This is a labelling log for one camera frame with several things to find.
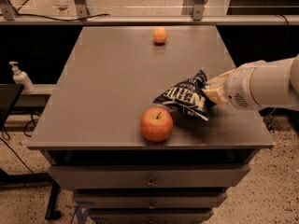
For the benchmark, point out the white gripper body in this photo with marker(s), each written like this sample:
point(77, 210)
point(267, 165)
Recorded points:
point(239, 85)

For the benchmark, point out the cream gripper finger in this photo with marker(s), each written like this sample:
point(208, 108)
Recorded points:
point(217, 96)
point(218, 81)

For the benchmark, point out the blue chip bag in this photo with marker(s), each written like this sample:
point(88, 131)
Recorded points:
point(187, 97)

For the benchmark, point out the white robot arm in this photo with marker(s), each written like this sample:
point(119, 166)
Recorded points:
point(257, 85)

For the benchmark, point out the red apple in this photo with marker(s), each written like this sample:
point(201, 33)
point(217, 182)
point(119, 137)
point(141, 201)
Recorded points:
point(156, 124)

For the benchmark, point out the orange fruit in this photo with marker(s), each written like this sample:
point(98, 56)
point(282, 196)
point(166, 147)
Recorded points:
point(159, 35)

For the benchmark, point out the top drawer knob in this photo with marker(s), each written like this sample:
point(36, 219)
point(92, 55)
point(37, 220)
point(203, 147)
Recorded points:
point(151, 183)

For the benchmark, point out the drawer knob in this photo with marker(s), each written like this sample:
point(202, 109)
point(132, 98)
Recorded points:
point(151, 183)
point(151, 206)

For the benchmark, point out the middle drawer knob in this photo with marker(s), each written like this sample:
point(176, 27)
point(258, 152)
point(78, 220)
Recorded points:
point(151, 206)

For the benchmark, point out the white pump bottle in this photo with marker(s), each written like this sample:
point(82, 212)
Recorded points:
point(21, 77)

